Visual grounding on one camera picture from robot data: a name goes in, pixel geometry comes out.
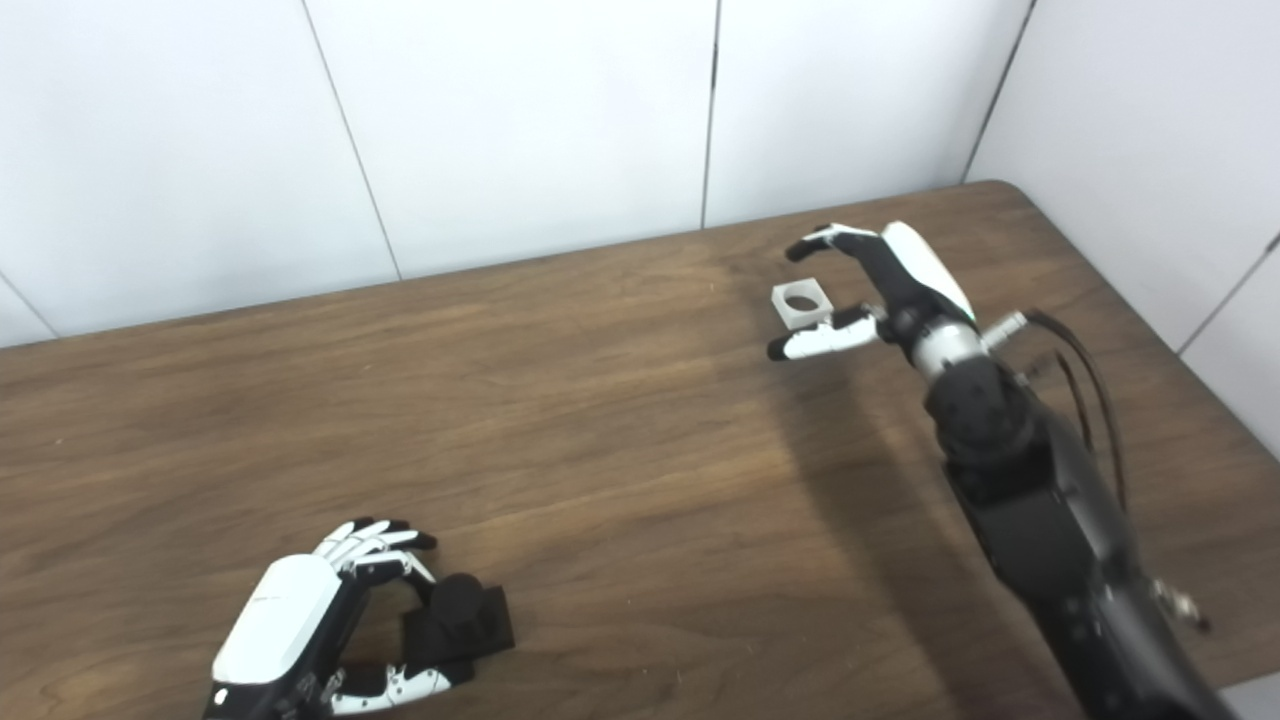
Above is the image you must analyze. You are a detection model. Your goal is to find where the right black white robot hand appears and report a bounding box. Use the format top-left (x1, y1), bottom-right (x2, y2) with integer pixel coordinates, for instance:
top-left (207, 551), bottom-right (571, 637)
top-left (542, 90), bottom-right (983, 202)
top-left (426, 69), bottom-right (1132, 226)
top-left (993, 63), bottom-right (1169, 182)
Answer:
top-left (766, 221), bottom-right (986, 363)

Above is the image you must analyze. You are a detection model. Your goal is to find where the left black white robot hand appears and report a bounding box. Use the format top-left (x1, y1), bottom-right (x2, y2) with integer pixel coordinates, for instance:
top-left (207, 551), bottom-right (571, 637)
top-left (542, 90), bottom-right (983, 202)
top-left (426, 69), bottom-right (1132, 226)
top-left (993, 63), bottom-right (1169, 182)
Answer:
top-left (203, 517), bottom-right (479, 720)

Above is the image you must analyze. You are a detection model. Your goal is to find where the white square piece with hole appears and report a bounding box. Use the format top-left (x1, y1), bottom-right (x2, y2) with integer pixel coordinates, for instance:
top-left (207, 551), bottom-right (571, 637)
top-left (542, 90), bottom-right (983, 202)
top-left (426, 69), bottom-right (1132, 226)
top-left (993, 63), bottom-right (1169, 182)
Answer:
top-left (771, 281), bottom-right (834, 331)

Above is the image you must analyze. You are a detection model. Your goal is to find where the black peg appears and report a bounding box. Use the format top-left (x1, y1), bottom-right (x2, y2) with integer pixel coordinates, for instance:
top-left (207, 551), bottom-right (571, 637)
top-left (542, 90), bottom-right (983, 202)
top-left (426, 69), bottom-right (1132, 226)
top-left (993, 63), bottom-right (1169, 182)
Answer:
top-left (400, 573), bottom-right (517, 666)

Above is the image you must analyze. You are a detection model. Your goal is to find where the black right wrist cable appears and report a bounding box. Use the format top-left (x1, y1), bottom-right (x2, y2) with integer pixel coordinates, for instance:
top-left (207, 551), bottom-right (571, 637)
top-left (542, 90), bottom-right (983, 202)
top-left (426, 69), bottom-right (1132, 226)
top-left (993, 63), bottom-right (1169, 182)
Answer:
top-left (985, 308), bottom-right (1131, 516)

